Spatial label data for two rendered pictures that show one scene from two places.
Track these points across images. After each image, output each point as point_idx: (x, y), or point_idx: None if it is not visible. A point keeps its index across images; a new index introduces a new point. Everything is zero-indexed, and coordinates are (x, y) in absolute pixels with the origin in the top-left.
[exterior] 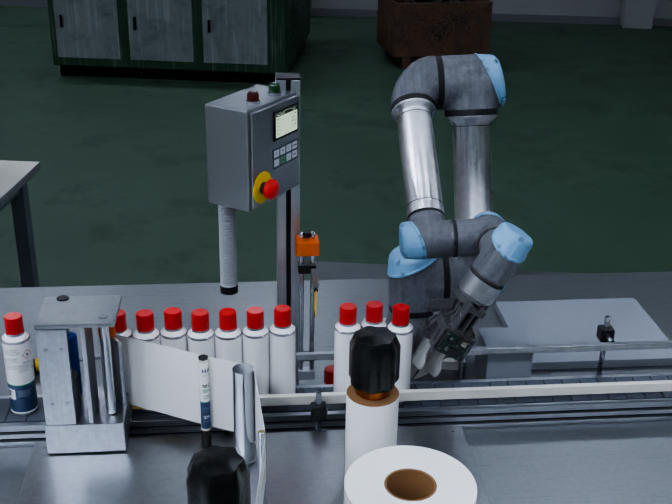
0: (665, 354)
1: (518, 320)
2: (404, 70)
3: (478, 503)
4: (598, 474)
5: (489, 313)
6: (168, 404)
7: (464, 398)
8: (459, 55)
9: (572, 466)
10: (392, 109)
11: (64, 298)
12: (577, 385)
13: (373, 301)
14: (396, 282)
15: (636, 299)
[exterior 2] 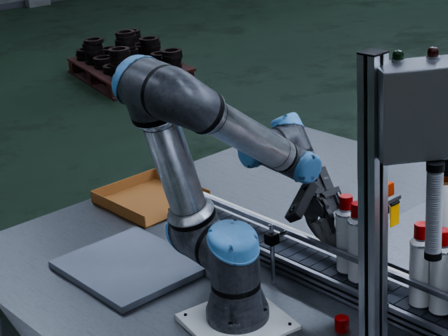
0: (139, 231)
1: (147, 287)
2: (187, 85)
3: (403, 217)
4: (305, 222)
5: (135, 313)
6: None
7: None
8: (151, 61)
9: (308, 229)
10: (223, 113)
11: None
12: (258, 214)
13: (355, 204)
14: (259, 256)
15: (37, 269)
